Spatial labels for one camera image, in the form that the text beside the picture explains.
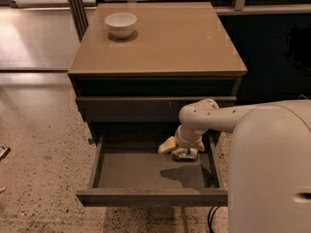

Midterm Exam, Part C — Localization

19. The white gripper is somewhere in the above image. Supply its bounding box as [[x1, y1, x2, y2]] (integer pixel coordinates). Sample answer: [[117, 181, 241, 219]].
[[157, 125, 205, 153]]

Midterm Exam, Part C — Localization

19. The white ceramic bowl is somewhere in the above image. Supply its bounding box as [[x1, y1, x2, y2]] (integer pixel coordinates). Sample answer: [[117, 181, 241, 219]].
[[104, 13, 137, 39]]

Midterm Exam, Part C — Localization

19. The crushed 7up can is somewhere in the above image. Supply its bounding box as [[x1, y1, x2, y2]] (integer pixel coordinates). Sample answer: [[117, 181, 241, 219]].
[[171, 148, 198, 161]]

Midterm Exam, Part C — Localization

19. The black floor cable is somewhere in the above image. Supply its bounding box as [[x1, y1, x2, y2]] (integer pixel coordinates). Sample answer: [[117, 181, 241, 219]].
[[207, 206, 222, 233]]

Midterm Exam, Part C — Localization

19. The brown drawer cabinet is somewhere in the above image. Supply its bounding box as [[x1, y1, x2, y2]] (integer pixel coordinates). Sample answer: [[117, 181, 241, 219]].
[[68, 2, 247, 142]]

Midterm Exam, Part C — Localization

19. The blue tape piece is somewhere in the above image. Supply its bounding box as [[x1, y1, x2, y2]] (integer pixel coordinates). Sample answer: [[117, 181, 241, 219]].
[[87, 138, 94, 145]]

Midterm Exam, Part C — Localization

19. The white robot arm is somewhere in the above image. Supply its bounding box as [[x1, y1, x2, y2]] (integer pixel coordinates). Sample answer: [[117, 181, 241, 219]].
[[158, 99, 311, 233]]

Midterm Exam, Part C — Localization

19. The metal object at left edge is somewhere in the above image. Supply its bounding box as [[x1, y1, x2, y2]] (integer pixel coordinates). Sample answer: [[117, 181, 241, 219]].
[[0, 146, 11, 160]]

